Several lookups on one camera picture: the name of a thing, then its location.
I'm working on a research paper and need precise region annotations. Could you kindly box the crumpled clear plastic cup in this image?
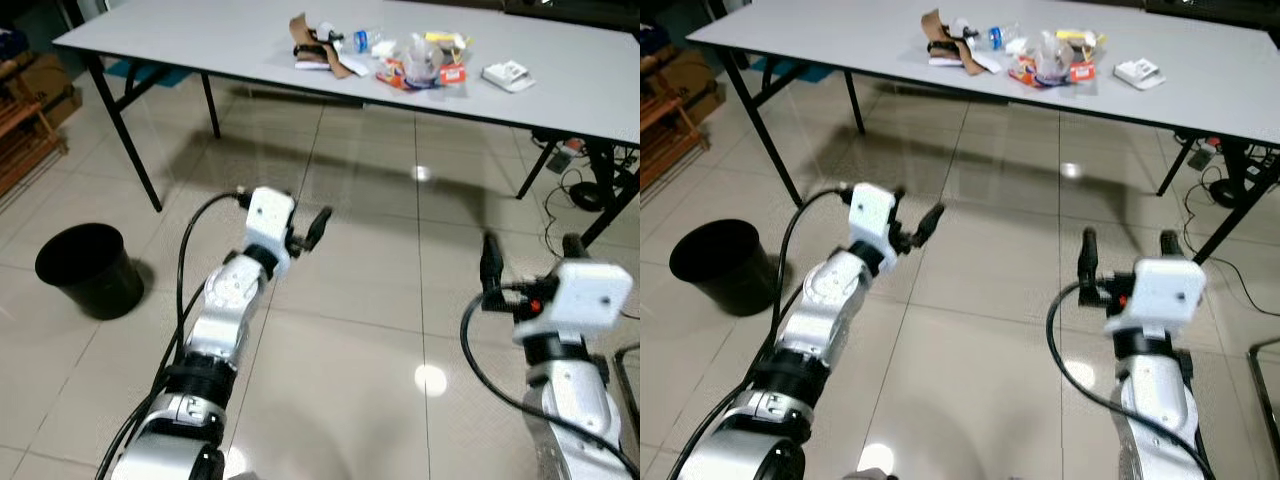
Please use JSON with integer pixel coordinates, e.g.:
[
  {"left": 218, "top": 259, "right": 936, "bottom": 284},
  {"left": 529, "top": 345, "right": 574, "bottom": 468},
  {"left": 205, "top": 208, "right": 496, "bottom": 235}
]
[
  {"left": 403, "top": 35, "right": 443, "bottom": 89},
  {"left": 1036, "top": 31, "right": 1076, "bottom": 85}
]

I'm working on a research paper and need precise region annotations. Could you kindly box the black floor adapter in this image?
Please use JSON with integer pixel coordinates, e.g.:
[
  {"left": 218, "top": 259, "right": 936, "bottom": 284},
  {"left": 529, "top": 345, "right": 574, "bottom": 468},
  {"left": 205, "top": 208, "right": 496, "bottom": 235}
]
[
  {"left": 1208, "top": 176, "right": 1251, "bottom": 209},
  {"left": 568, "top": 178, "right": 609, "bottom": 212}
]

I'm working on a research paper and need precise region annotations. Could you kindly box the grey folding table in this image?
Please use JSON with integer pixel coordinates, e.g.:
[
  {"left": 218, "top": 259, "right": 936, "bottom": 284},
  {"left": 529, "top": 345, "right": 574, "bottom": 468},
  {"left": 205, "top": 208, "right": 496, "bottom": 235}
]
[
  {"left": 687, "top": 0, "right": 1280, "bottom": 266},
  {"left": 52, "top": 0, "right": 641, "bottom": 248}
]

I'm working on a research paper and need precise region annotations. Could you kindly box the black floor cable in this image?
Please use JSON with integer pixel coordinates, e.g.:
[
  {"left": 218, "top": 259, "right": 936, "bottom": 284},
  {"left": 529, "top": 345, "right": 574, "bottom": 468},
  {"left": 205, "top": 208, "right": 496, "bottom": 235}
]
[
  {"left": 1183, "top": 165, "right": 1280, "bottom": 291},
  {"left": 543, "top": 165, "right": 601, "bottom": 263}
]

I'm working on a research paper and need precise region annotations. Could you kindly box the metal chair frame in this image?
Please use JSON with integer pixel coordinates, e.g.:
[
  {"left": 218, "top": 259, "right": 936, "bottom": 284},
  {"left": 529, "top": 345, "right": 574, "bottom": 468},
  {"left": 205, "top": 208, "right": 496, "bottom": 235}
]
[
  {"left": 610, "top": 343, "right": 641, "bottom": 446},
  {"left": 1248, "top": 338, "right": 1280, "bottom": 451}
]

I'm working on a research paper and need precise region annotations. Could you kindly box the brown paper bag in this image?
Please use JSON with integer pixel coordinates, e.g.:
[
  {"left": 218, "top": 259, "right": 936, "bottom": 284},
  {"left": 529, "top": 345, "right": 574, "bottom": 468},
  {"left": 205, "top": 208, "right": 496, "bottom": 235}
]
[
  {"left": 289, "top": 12, "right": 353, "bottom": 80},
  {"left": 921, "top": 9, "right": 986, "bottom": 77}
]

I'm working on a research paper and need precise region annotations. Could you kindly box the wooden shelf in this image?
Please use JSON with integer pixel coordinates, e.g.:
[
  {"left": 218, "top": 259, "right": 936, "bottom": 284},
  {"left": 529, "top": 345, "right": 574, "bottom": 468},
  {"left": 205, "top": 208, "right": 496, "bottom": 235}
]
[
  {"left": 640, "top": 45, "right": 726, "bottom": 191},
  {"left": 0, "top": 50, "right": 83, "bottom": 198}
]

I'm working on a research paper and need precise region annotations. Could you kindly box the small white box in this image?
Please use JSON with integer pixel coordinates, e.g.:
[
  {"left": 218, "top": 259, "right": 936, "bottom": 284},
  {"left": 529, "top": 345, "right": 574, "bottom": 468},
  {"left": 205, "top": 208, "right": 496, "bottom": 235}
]
[
  {"left": 482, "top": 61, "right": 537, "bottom": 94},
  {"left": 1114, "top": 58, "right": 1168, "bottom": 91}
]

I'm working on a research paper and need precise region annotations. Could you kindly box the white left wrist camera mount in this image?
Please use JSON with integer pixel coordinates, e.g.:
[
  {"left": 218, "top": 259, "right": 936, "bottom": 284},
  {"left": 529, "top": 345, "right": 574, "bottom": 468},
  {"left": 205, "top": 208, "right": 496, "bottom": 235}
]
[
  {"left": 848, "top": 183, "right": 898, "bottom": 253},
  {"left": 243, "top": 187, "right": 298, "bottom": 257}
]

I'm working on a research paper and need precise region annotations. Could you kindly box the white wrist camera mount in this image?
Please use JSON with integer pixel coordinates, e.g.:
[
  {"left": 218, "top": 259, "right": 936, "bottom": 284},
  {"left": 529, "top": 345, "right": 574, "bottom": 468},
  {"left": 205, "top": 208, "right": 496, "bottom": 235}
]
[
  {"left": 848, "top": 183, "right": 898, "bottom": 253},
  {"left": 243, "top": 187, "right": 298, "bottom": 257},
  {"left": 512, "top": 260, "right": 635, "bottom": 347},
  {"left": 1104, "top": 257, "right": 1208, "bottom": 337}
]

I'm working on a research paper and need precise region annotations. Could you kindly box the black rubbish bin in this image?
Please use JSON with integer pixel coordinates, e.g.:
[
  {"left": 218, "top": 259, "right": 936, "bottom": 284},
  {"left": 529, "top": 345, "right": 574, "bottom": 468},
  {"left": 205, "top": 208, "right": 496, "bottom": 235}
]
[
  {"left": 35, "top": 223, "right": 145, "bottom": 321},
  {"left": 669, "top": 220, "right": 780, "bottom": 318}
]

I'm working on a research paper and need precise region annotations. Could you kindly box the orange red snack wrapper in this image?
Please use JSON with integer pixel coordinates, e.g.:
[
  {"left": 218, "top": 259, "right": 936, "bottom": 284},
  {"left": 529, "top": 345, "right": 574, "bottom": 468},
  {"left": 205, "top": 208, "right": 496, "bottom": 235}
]
[
  {"left": 1008, "top": 55, "right": 1071, "bottom": 89},
  {"left": 376, "top": 58, "right": 441, "bottom": 93}
]

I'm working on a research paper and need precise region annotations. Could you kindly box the blue floor mat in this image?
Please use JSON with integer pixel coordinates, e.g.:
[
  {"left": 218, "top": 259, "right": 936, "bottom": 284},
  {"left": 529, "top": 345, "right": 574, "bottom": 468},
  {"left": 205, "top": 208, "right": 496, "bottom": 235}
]
[
  {"left": 745, "top": 55, "right": 801, "bottom": 86},
  {"left": 105, "top": 58, "right": 166, "bottom": 89}
]

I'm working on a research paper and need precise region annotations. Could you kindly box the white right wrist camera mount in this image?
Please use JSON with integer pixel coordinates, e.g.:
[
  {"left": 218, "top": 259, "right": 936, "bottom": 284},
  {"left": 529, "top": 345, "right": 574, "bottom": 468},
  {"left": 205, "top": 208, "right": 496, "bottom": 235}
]
[
  {"left": 512, "top": 260, "right": 635, "bottom": 347},
  {"left": 1104, "top": 257, "right": 1208, "bottom": 337}
]

